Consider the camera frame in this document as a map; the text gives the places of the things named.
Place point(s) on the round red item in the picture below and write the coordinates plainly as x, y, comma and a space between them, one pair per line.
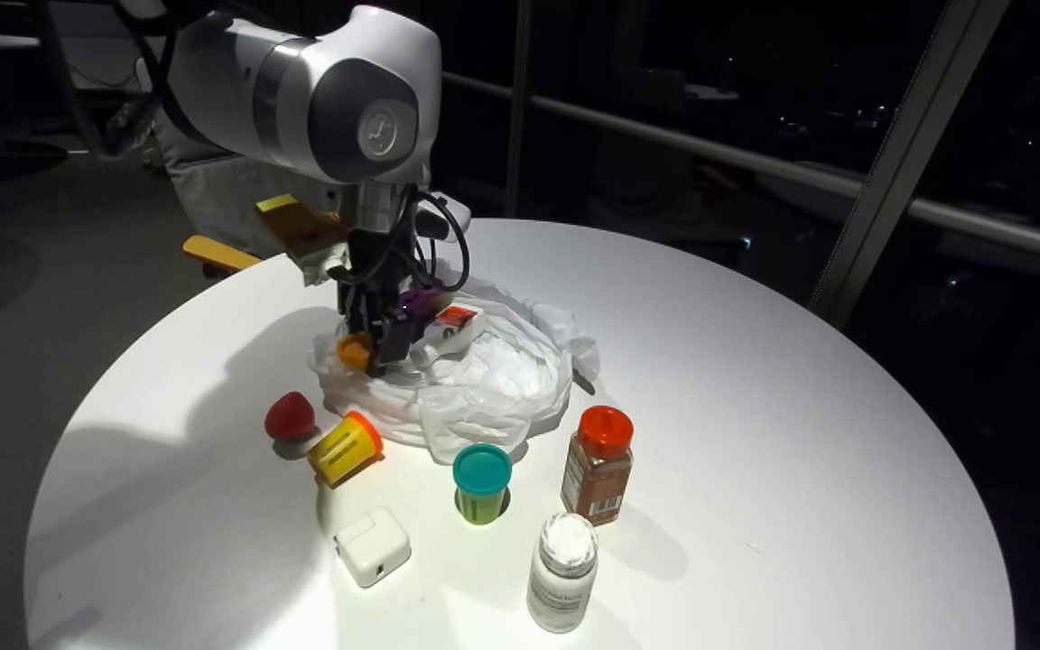
292, 422

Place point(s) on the purple container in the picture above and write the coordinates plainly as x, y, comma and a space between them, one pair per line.
424, 306

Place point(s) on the horizontal metal railing bar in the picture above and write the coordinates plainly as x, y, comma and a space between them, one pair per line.
785, 169

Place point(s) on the vertical metal post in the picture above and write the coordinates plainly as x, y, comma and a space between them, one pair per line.
906, 156

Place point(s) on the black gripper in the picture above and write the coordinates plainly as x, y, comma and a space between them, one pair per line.
375, 273

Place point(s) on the white charger cube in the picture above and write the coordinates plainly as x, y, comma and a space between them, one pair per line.
375, 548

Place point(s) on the translucent white plastic bag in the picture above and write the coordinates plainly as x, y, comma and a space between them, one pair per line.
487, 385

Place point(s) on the spice jar with red lid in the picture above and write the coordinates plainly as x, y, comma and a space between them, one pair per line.
596, 472

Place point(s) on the yellow wooden piece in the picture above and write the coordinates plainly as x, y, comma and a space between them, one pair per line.
219, 252

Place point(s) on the small red-capped white item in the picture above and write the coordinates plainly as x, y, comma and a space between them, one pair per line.
457, 321

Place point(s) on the teal-lidded green dough can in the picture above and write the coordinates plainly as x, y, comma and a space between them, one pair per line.
482, 481

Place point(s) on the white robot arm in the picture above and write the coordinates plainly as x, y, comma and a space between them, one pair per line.
305, 95

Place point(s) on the grey upholstered chair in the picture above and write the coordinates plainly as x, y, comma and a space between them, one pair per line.
219, 200

